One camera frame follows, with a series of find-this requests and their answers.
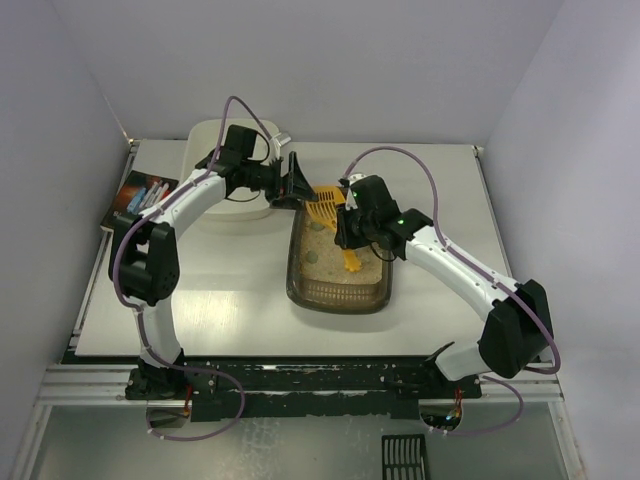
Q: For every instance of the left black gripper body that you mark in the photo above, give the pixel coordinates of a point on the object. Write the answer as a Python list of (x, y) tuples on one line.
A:
[(288, 179)]

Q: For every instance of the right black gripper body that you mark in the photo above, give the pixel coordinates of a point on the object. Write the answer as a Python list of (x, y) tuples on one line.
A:
[(343, 232)]

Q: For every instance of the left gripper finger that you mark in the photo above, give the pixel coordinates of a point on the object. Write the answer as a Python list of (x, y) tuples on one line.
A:
[(296, 185), (285, 202)]

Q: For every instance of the yellow litter scoop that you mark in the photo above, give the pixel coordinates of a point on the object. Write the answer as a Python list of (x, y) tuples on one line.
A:
[(324, 211)]

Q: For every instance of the white plastic bin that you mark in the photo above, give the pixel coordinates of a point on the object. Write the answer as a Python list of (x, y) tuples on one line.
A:
[(244, 205)]

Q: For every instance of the dark brown litter box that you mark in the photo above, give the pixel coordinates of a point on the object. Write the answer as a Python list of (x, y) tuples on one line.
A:
[(327, 286)]

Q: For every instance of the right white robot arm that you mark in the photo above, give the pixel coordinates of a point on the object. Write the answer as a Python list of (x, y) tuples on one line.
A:
[(517, 324)]

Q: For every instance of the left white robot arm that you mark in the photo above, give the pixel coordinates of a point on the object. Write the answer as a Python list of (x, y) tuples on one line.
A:
[(144, 264)]

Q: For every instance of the dark book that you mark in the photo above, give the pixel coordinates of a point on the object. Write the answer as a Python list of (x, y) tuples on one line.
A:
[(138, 192)]

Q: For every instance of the black vent grille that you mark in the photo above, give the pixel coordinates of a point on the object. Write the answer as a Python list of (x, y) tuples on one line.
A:
[(404, 457)]

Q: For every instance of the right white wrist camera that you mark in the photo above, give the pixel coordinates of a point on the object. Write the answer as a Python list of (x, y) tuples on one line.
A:
[(351, 179)]

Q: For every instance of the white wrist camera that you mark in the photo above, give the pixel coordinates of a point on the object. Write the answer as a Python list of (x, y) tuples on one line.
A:
[(280, 139), (351, 179)]

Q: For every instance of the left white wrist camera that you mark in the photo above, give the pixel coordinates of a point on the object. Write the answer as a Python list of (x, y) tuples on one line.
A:
[(280, 139)]

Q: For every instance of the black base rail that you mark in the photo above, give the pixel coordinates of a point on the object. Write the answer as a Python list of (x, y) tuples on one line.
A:
[(257, 387)]

